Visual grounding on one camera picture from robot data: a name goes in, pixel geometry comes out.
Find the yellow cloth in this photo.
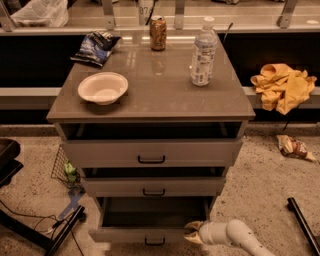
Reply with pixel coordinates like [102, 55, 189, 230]
[250, 63, 317, 115]

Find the green object in basket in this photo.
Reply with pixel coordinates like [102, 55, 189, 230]
[64, 162, 77, 182]

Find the black left base leg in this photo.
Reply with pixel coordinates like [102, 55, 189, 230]
[0, 206, 85, 256]

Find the clear plastic water bottle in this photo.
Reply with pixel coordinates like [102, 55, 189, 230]
[190, 17, 218, 86]

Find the black chair base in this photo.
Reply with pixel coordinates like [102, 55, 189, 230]
[0, 138, 23, 187]

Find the orange soda can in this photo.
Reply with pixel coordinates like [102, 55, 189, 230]
[149, 15, 167, 51]

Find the black base leg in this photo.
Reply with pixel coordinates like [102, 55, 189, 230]
[287, 197, 320, 256]
[0, 206, 85, 256]

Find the grey drawer cabinet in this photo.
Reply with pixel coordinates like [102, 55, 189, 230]
[46, 29, 257, 214]

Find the grey top drawer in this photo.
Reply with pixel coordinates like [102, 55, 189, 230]
[63, 139, 242, 168]

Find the wire mesh basket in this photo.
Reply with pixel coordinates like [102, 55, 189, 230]
[51, 146, 81, 189]

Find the blue chip bag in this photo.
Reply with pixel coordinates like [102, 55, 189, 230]
[71, 31, 121, 67]

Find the brown snack wrapper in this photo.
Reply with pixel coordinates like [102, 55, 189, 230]
[277, 135, 316, 162]

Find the grey drawer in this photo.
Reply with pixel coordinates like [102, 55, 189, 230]
[82, 177, 225, 197]
[63, 139, 242, 168]
[89, 196, 214, 246]

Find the white plastic bag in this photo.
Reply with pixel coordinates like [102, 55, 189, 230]
[11, 0, 69, 27]

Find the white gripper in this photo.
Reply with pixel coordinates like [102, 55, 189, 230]
[184, 221, 224, 245]

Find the white paper bowl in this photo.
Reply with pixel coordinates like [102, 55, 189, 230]
[78, 72, 128, 105]

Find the grey bottom drawer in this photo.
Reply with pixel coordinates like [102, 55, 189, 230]
[89, 196, 214, 246]

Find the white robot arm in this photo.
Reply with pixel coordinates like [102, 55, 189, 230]
[184, 219, 275, 256]

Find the grey middle drawer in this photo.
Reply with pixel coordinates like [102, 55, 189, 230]
[82, 177, 225, 197]

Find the blue tape cross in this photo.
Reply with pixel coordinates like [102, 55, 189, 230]
[58, 189, 84, 220]

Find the black cable on floor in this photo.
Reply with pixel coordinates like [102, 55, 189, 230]
[0, 199, 85, 256]

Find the black right base leg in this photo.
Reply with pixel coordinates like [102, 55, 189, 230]
[287, 197, 320, 256]

